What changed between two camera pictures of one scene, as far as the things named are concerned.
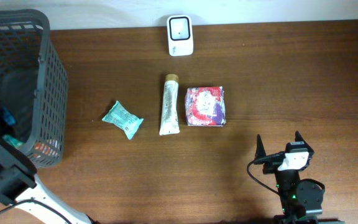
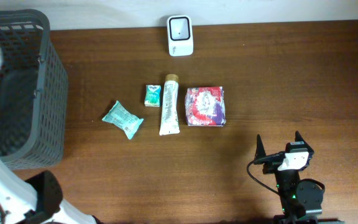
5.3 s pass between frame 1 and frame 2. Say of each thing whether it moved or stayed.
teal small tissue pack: moved
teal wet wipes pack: stayed
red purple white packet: stayed
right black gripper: stayed
